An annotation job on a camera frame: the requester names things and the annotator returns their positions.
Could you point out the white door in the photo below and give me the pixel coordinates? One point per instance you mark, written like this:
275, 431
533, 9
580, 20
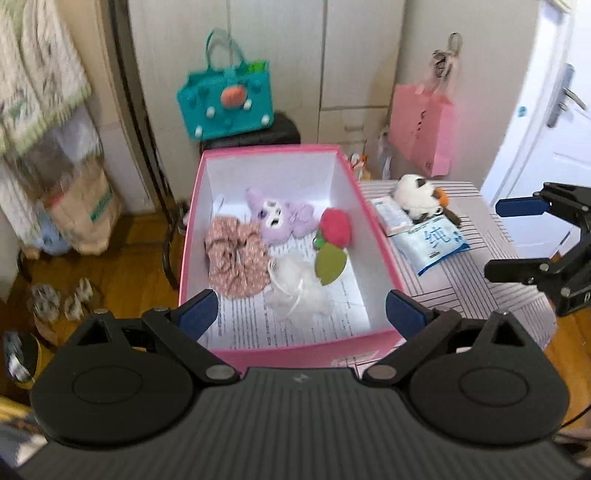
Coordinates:
531, 152

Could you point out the dark grey bundle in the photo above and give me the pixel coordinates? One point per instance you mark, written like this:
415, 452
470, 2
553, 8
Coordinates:
21, 357

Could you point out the clear plastic bag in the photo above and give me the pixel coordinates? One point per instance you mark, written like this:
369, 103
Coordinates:
384, 152

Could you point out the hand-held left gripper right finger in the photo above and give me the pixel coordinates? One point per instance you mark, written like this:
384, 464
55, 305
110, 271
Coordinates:
405, 314

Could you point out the small clear tissue pack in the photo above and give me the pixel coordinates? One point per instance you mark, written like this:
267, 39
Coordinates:
392, 217

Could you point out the light wooden wardrobe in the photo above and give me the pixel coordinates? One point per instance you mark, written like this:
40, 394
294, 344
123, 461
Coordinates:
277, 46

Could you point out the panda plush toy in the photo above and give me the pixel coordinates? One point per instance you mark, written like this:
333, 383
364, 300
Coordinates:
413, 194

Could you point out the white fluffy pajama pants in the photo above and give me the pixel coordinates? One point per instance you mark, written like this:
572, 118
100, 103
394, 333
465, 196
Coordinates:
69, 138

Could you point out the pink floral scrunchie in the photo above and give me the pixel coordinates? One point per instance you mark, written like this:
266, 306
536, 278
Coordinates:
231, 267

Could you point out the printed paper sheet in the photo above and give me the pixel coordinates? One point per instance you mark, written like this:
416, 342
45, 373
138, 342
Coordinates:
249, 323

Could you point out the brown paper bag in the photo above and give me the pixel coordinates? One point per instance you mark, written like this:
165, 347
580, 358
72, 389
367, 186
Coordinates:
83, 212

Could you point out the red fluffy pompom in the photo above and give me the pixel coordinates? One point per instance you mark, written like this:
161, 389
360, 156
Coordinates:
337, 226

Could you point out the white fluffy cardigan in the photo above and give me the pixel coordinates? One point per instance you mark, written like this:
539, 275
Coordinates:
32, 83

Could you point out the blue white wipes packet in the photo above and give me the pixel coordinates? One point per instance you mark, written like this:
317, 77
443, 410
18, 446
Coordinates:
429, 249

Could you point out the blue patterned bag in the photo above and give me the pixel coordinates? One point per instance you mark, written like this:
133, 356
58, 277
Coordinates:
53, 240

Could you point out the black stool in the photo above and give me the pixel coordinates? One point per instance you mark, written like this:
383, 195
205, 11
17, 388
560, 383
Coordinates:
277, 131

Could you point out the teal felt tote bag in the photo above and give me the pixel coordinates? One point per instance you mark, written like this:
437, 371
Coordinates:
217, 115

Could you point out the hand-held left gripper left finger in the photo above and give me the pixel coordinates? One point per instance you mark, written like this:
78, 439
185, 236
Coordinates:
198, 314

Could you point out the green felt leaf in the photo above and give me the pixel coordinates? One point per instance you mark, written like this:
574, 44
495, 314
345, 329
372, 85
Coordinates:
330, 263

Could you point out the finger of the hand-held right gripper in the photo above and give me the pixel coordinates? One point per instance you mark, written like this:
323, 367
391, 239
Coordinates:
517, 270
519, 207

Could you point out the light wooden board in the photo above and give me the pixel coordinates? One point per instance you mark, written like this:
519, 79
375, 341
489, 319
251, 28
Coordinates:
99, 69

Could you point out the purple plush toy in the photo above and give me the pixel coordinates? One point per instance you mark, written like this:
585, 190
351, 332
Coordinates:
295, 217

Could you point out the printed bedding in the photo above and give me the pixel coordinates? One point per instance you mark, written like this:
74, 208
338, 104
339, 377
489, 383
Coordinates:
16, 429

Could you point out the pink paper bag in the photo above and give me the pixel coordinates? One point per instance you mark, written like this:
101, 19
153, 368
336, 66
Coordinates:
420, 129

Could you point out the grey fluffy slipper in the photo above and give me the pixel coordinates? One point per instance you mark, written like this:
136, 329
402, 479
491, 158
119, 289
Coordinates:
78, 297
44, 302

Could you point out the pink cardboard box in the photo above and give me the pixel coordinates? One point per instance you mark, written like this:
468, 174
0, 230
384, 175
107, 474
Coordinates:
277, 357

